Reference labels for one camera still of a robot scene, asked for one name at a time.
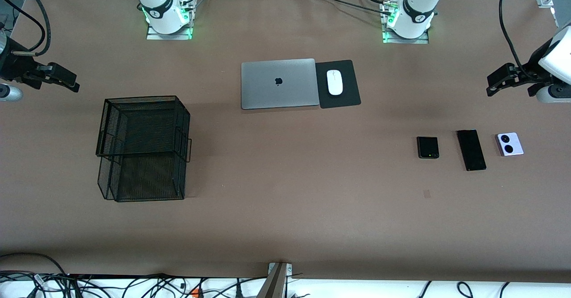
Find lavender flip phone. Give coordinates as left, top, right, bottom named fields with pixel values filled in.
left=496, top=132, right=525, bottom=157

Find long black smartphone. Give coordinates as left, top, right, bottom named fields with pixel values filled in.
left=456, top=129, right=487, bottom=172

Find small black flip phone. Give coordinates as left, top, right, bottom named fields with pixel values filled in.
left=417, top=136, right=439, bottom=160

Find black mouse pad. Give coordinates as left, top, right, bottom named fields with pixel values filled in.
left=315, top=60, right=361, bottom=109

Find white computer mouse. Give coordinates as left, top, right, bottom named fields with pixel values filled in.
left=327, top=70, right=343, bottom=96

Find silver closed laptop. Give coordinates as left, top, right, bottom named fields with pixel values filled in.
left=241, top=58, right=320, bottom=110

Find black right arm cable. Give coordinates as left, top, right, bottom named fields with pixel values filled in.
left=0, top=0, right=51, bottom=58

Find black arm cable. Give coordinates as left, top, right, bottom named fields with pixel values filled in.
left=0, top=0, right=51, bottom=58
left=499, top=0, right=542, bottom=81

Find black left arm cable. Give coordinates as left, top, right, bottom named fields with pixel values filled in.
left=499, top=0, right=542, bottom=81

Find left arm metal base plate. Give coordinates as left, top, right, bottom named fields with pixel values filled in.
left=382, top=28, right=430, bottom=44

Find black wire mesh organizer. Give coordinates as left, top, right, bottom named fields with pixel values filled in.
left=95, top=95, right=192, bottom=203

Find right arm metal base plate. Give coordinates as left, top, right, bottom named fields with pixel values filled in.
left=146, top=21, right=193, bottom=40

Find black looped floor cable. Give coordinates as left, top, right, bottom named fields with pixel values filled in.
left=0, top=252, right=68, bottom=277

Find long black floor cable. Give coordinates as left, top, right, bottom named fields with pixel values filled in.
left=67, top=272, right=268, bottom=290

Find metal camera post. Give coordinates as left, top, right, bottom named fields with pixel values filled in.
left=258, top=262, right=293, bottom=298

